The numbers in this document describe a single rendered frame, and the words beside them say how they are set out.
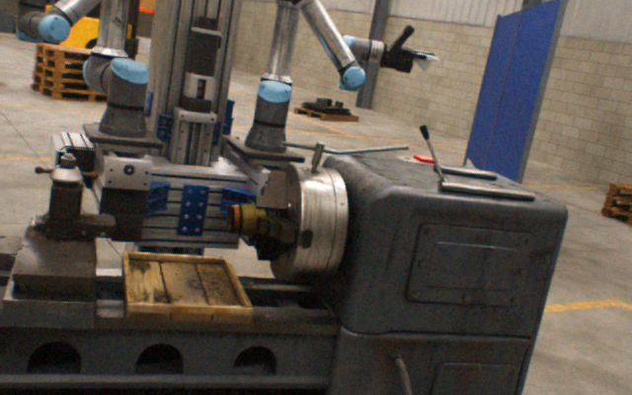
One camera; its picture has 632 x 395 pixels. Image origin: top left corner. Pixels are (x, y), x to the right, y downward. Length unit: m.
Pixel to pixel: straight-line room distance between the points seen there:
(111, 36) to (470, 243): 1.31
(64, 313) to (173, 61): 1.13
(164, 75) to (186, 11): 0.23
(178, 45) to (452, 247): 1.19
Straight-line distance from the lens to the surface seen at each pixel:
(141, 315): 1.68
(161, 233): 2.36
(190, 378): 1.80
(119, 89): 2.25
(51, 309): 1.62
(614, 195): 9.55
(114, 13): 2.36
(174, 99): 2.47
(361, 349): 1.83
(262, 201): 1.82
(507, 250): 1.90
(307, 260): 1.74
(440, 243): 1.79
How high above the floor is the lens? 1.57
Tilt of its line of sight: 12 degrees down
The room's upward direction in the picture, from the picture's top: 10 degrees clockwise
